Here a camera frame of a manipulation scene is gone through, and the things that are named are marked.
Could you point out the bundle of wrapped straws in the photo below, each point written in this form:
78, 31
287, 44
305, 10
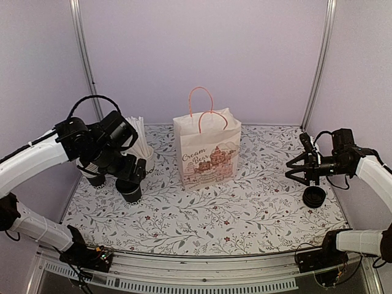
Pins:
140, 148

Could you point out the black white paper cup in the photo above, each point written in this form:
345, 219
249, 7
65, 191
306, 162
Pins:
132, 196

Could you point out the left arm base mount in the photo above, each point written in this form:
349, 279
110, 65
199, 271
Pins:
98, 259

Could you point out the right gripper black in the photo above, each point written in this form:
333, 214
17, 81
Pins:
312, 169

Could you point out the left aluminium frame post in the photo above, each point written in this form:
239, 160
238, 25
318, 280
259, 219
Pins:
82, 47

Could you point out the aluminium frame post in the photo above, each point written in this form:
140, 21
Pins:
323, 52
82, 47

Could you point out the stack of black lids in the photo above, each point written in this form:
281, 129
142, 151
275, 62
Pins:
314, 196

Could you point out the black plastic cup lid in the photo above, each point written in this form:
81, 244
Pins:
126, 187

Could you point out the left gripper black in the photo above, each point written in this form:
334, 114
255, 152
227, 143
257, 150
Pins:
126, 173

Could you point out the paper takeout bag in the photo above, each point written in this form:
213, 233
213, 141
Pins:
207, 147

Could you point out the right aluminium frame post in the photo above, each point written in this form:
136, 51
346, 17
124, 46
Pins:
323, 52

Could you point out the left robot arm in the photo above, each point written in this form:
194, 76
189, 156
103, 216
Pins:
101, 144

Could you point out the white cup holding straws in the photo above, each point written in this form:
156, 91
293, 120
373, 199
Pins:
148, 156

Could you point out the floral table mat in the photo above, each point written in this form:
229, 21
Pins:
259, 212

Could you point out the stack of paper cups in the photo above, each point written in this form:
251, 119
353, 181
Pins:
91, 173

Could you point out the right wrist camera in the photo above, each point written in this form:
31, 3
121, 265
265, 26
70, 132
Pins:
310, 147

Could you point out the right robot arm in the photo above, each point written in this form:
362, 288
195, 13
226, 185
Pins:
367, 178

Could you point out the front aluminium rail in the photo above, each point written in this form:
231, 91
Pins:
132, 272

